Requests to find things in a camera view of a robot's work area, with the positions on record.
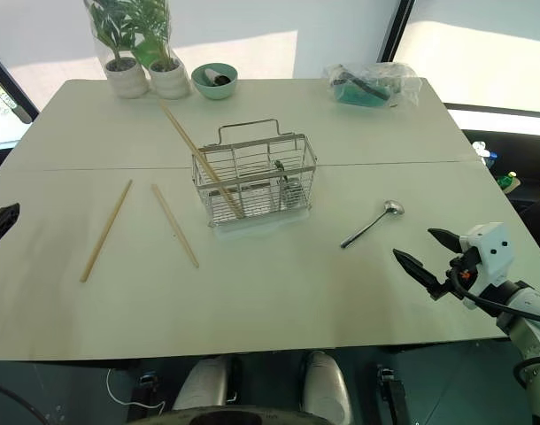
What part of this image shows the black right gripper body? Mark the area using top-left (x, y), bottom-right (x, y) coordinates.
top-left (442, 246), bottom-right (482, 297)

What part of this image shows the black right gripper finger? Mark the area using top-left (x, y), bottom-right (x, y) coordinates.
top-left (427, 227), bottom-right (465, 256)
top-left (392, 248), bottom-right (444, 302)

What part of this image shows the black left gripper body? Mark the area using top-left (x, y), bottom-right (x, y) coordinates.
top-left (0, 202), bottom-right (22, 245)

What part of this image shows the metal spoon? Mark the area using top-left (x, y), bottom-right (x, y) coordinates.
top-left (339, 199), bottom-right (405, 250)

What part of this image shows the green bottle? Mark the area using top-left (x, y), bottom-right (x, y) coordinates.
top-left (495, 171), bottom-right (523, 193)

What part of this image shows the white spray bottle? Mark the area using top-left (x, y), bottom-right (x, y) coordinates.
top-left (471, 141), bottom-right (498, 161)

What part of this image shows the long wooden chopstick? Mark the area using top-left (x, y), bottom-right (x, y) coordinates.
top-left (158, 98), bottom-right (245, 220)
top-left (150, 183), bottom-right (200, 270)
top-left (79, 179), bottom-right (134, 284)

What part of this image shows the silver rounded shell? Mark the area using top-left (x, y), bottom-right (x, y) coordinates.
top-left (302, 350), bottom-right (353, 425)
top-left (172, 355), bottom-right (230, 413)

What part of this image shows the clear plastic bag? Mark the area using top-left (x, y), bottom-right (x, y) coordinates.
top-left (323, 61), bottom-right (421, 109)

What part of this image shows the metal cutlery piece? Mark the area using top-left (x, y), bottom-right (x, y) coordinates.
top-left (273, 159), bottom-right (305, 210)

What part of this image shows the green sponge block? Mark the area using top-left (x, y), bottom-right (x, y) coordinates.
top-left (332, 79), bottom-right (393, 107)

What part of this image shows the black brush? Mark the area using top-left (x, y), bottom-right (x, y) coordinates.
top-left (329, 65), bottom-right (389, 101)

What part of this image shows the white plastic drip tray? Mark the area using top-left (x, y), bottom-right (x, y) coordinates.
top-left (209, 206), bottom-right (314, 241)

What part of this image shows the green plant in white pot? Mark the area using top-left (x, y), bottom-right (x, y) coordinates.
top-left (130, 0), bottom-right (194, 101)
top-left (83, 0), bottom-right (150, 100)

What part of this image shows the clear plastic plant wrap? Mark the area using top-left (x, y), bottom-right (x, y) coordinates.
top-left (82, 0), bottom-right (183, 79)

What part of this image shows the black window pillar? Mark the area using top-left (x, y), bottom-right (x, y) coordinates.
top-left (375, 0), bottom-right (416, 64)

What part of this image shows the mint green bowl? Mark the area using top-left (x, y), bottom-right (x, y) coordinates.
top-left (190, 62), bottom-right (240, 101)

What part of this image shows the dark roll in bowl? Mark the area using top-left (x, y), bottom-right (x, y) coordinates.
top-left (203, 66), bottom-right (234, 88)

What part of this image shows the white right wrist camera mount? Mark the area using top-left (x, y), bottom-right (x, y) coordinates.
top-left (458, 221), bottom-right (517, 298)

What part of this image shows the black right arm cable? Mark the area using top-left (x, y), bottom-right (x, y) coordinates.
top-left (449, 267), bottom-right (540, 325)

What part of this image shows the black table leg bracket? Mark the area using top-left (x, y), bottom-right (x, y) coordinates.
top-left (375, 363), bottom-right (407, 425)
top-left (134, 373), bottom-right (161, 400)

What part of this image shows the black window frame bar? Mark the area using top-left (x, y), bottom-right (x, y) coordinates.
top-left (0, 45), bottom-right (42, 124)

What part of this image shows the thin black cable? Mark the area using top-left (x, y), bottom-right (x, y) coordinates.
top-left (0, 379), bottom-right (49, 425)

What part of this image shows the metal wire cutlery basket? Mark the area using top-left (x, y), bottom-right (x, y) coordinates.
top-left (190, 118), bottom-right (320, 229)

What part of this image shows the thin white cable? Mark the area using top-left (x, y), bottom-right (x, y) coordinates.
top-left (105, 367), bottom-right (167, 412)

